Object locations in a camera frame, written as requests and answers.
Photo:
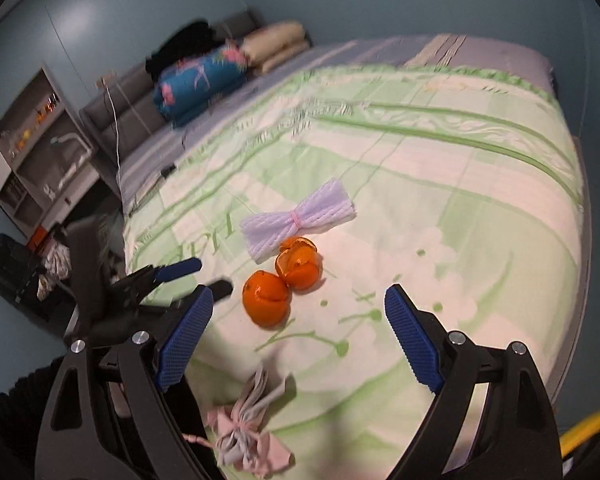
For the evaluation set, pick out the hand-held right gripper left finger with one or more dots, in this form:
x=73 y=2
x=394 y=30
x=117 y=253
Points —
x=185 y=340

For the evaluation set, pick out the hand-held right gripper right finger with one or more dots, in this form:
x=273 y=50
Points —
x=412 y=340

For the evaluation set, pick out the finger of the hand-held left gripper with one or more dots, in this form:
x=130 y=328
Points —
x=177 y=270
x=222 y=290

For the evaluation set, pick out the whole orange mandarin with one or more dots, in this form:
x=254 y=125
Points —
x=265 y=300

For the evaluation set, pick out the purple foam fruit net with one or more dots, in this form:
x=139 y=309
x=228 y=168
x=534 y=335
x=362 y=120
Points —
x=275 y=230

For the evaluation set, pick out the orange tangerine peel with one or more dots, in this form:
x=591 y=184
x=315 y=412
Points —
x=300 y=267

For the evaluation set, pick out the yellow rimmed bin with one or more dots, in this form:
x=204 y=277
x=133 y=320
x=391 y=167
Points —
x=587 y=422

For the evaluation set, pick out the person's left forearm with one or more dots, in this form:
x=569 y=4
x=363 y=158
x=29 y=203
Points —
x=15 y=410

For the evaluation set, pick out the black crate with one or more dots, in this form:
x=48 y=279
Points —
x=10 y=275

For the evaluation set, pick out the pink grey crumpled wrapper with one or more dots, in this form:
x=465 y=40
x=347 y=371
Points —
x=245 y=440

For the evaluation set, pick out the white open shelf unit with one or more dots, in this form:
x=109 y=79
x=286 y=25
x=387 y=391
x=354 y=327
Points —
x=35 y=150

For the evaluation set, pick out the green printed bed sheet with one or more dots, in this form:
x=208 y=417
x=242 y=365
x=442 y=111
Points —
x=430 y=185

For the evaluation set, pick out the grey bed headboard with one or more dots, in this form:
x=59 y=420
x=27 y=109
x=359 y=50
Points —
x=130 y=105

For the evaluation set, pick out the blue floral folded quilt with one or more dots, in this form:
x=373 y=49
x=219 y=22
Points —
x=195 y=85

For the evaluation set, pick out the black clothes pile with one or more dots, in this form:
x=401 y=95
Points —
x=185 y=45

